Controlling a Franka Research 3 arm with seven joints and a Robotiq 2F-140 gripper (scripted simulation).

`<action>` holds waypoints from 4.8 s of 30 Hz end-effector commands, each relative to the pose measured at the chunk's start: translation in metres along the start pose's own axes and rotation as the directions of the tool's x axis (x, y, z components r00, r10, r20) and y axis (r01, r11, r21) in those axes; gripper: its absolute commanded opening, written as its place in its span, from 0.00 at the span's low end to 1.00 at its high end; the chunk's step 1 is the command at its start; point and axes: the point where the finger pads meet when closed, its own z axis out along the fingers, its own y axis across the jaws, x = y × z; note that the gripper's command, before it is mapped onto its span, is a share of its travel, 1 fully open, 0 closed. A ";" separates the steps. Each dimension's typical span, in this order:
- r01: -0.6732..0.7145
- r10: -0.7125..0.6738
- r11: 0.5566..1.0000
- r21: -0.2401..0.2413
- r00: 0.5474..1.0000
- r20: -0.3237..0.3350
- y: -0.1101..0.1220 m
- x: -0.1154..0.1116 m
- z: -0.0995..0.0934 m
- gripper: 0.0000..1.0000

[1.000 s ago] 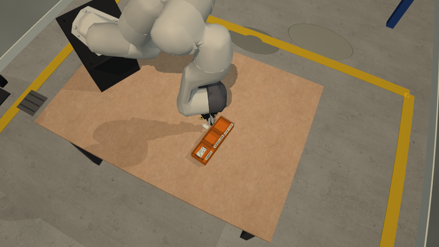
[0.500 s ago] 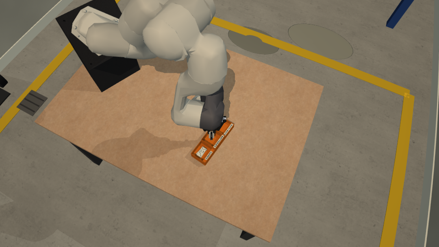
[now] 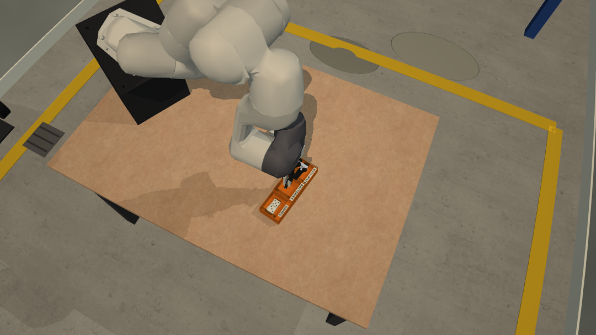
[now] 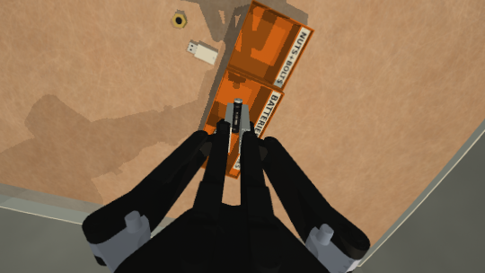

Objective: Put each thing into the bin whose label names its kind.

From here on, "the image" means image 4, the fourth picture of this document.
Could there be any brass hex nut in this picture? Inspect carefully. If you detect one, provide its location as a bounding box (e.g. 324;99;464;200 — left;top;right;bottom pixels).
172;13;188;28

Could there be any grey usb stick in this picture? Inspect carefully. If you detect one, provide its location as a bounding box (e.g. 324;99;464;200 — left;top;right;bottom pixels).
188;42;218;65

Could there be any black aaa battery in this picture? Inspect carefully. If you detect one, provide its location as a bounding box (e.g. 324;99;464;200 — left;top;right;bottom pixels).
232;98;243;133

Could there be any orange three-compartment bin rack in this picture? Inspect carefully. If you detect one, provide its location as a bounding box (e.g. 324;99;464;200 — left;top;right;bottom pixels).
203;1;314;179

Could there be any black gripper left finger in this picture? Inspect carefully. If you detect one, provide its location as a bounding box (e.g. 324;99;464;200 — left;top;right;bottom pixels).
82;102;234;273

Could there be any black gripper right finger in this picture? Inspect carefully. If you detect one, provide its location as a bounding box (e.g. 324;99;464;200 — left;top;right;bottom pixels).
239;104;371;273

